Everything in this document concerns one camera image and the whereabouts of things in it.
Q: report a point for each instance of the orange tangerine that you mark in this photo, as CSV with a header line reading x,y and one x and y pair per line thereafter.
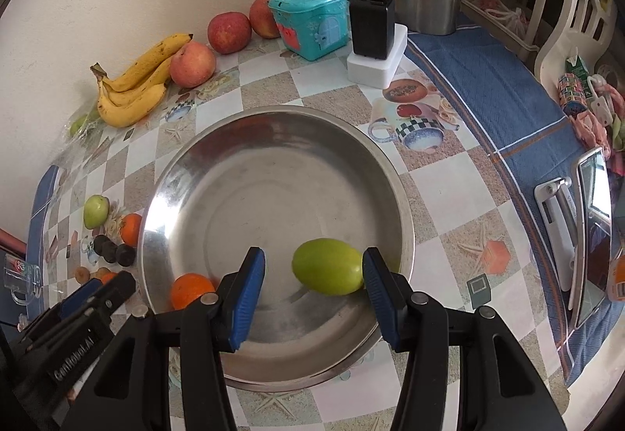
x,y
188,292
109,277
132,229

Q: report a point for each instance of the reddish brown board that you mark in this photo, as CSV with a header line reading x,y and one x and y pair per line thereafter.
x,y
10,241

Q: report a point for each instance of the red apple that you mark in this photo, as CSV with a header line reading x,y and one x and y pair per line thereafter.
x,y
262,16
193,64
229,33

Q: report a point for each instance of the pink floral cloth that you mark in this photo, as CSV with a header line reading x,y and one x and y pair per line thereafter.
x,y
593,130

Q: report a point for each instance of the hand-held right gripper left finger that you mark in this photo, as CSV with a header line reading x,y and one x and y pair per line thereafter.
x,y
248,301

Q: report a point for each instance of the silver phone stand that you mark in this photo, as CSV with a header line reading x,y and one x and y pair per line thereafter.
x,y
554,216

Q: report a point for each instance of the green guava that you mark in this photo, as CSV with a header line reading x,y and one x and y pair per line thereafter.
x,y
95,211
327,265

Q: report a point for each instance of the black power adapter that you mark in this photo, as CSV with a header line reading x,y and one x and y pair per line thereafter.
x,y
372,25

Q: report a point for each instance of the patterned colourful tube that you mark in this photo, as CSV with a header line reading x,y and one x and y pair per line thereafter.
x,y
570,94

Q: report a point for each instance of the teal tin box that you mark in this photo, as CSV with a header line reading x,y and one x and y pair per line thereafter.
x,y
310,20

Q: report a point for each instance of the brown longan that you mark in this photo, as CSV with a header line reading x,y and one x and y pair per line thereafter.
x,y
82,274
101,270

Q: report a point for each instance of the round steel bowl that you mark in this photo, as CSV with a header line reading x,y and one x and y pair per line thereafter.
x,y
273,196

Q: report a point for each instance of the checkered printed tablecloth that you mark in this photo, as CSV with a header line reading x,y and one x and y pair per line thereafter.
x,y
439,255

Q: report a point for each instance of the orange packet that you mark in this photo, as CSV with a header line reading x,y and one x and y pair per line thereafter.
x,y
617,284

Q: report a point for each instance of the small green fruit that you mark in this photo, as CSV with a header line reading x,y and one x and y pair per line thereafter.
x,y
80,124

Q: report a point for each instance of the dark plum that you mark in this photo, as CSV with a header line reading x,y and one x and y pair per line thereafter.
x,y
109,254
126,256
100,244

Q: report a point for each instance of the glass mug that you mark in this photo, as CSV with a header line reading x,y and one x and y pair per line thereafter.
x,y
20,277

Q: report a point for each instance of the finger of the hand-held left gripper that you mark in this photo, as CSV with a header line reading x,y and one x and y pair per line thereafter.
x,y
78,296
116,288

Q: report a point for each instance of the green carton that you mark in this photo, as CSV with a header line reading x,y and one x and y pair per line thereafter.
x,y
577,64

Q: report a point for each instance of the white plastic chair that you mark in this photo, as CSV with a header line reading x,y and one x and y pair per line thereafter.
x,y
571,20

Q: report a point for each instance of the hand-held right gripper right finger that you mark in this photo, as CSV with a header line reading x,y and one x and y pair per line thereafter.
x,y
382,301

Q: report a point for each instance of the white box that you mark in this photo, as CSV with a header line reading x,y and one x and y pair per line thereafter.
x,y
376,69

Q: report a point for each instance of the yellow banana bunch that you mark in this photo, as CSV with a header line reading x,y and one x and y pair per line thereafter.
x,y
132,111

